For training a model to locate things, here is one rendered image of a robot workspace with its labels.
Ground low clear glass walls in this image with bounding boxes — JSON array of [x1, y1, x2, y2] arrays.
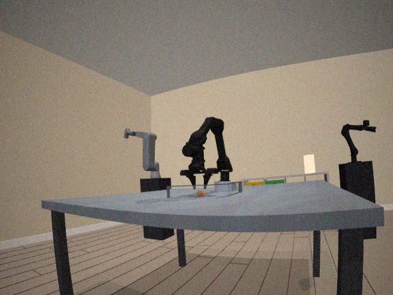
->
[[167, 182, 243, 198]]

